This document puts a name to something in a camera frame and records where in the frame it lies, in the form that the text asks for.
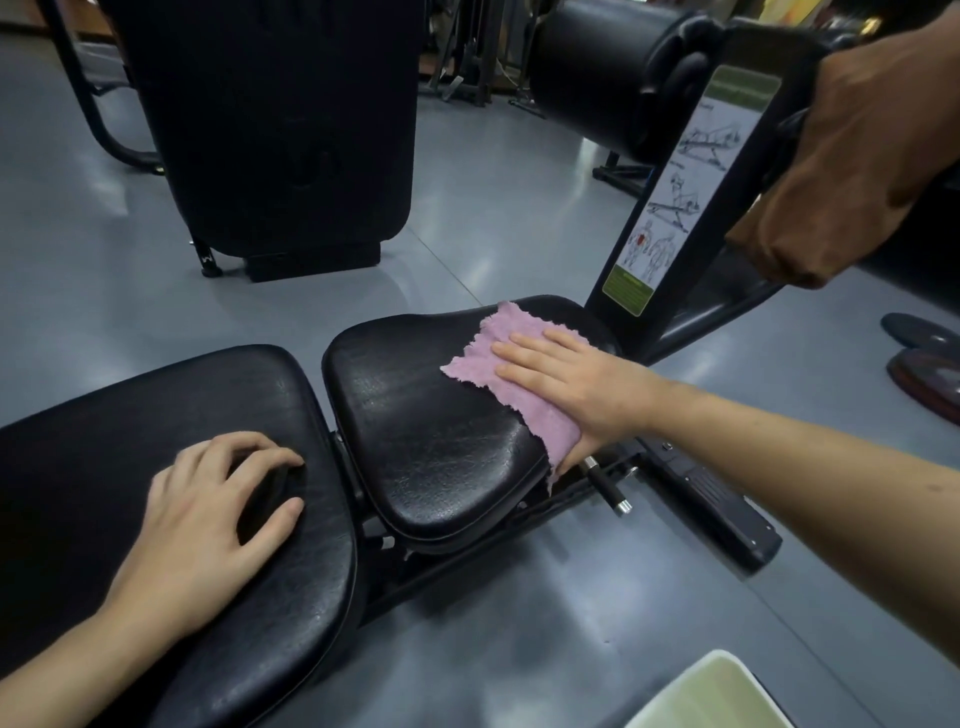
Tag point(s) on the person's right hand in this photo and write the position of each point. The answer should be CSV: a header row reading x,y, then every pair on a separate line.
x,y
600,390

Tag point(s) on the person's left hand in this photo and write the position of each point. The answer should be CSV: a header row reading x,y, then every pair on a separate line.
x,y
187,547

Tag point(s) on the pink cleaning cloth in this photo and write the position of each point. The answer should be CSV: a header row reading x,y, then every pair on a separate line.
x,y
525,375

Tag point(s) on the black padded gym bench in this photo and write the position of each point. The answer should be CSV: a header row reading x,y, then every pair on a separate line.
x,y
435,427

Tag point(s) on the brown cleaning cloth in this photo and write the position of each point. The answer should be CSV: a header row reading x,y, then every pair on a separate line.
x,y
847,187

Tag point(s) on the person's right forearm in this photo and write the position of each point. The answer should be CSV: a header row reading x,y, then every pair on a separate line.
x,y
825,480

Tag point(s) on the pale green basin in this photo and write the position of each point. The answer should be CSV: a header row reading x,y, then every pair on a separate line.
x,y
712,694

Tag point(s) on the black weight plate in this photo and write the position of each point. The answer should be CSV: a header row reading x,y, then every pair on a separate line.
x,y
919,330

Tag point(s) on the dark red weight plate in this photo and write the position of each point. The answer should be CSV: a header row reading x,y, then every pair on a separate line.
x,y
930,379

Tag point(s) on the black curved machine frame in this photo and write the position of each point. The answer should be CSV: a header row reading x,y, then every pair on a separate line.
x,y
82,112

